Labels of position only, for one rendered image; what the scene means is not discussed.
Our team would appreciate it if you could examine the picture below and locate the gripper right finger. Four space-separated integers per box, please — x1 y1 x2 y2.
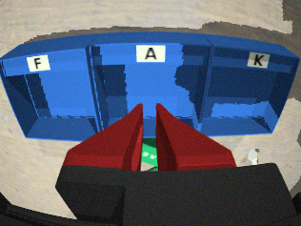
155 103 237 171

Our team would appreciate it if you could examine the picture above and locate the blue three-compartment bin rack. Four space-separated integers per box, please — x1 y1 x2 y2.
0 31 300 142

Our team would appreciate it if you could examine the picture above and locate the grey hex-head bolt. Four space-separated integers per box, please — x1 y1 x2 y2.
248 151 258 165

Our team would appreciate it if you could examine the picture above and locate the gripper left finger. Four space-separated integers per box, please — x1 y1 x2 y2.
62 103 143 171

